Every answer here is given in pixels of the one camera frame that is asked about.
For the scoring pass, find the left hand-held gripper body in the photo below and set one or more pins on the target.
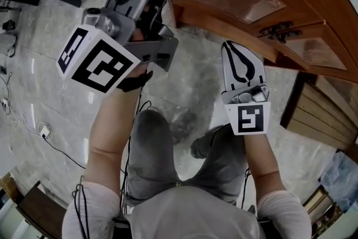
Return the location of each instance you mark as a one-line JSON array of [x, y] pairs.
[[98, 64]]

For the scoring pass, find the person's leg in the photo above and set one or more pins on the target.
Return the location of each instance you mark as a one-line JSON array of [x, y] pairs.
[[218, 165], [151, 154]]

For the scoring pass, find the person's right leg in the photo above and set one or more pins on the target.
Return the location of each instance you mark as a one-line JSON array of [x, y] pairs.
[[218, 165]]

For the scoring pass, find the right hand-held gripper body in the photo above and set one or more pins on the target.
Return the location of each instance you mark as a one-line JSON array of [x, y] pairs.
[[249, 120]]

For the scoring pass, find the white power adapter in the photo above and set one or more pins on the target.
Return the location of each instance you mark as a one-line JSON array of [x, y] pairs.
[[45, 131]]

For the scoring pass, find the dark brown wooden furniture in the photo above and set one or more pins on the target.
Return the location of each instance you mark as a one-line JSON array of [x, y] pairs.
[[33, 210]]

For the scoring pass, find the person's left forearm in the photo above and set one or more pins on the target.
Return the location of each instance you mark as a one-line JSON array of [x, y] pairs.
[[112, 126]]

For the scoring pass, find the black wristband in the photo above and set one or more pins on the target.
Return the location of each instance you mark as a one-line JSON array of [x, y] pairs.
[[134, 82]]

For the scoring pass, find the person's right forearm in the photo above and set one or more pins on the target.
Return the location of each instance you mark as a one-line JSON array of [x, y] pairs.
[[261, 159]]

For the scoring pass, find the light metal frame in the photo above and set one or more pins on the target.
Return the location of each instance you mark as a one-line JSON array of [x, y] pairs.
[[321, 210]]

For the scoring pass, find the wooden cabinet door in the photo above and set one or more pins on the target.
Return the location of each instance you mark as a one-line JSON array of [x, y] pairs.
[[212, 22], [316, 50]]

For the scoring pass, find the person's left hand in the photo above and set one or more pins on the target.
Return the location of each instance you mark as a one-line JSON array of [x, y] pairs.
[[137, 33]]

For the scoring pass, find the person's left leg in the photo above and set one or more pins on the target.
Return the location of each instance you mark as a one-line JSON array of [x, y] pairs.
[[151, 154]]

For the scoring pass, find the wooden slatted crate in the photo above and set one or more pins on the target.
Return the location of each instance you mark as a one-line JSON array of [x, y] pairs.
[[319, 114]]

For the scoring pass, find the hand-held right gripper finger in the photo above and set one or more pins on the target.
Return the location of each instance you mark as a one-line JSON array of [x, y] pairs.
[[258, 72], [228, 78]]

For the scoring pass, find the blue plastic sheet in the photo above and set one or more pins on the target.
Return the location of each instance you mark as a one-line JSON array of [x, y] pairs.
[[341, 173]]

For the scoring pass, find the person's white shirt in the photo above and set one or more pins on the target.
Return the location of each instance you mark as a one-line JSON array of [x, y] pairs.
[[190, 218]]

